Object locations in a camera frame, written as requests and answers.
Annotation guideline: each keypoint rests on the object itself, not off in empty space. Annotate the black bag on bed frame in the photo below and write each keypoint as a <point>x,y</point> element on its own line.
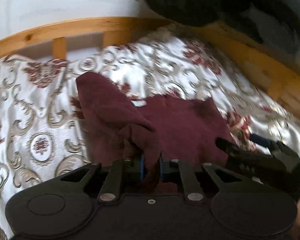
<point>272,25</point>

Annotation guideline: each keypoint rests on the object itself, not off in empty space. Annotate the maroon knit garment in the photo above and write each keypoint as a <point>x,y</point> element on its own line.
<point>164,128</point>

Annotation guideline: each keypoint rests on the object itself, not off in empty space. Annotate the pine wooden bed frame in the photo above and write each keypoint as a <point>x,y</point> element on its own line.
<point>275,73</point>

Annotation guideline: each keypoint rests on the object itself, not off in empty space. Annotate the white floral satin bedspread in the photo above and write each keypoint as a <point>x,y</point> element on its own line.
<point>40,134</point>

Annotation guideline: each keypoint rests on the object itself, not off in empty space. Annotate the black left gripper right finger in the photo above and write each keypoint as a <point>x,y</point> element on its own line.
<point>183,175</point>

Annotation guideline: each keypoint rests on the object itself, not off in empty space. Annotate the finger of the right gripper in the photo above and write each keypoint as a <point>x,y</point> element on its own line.
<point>266,143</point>
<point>227,146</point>

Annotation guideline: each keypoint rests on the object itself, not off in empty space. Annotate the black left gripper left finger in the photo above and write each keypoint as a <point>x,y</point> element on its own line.
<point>124,175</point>

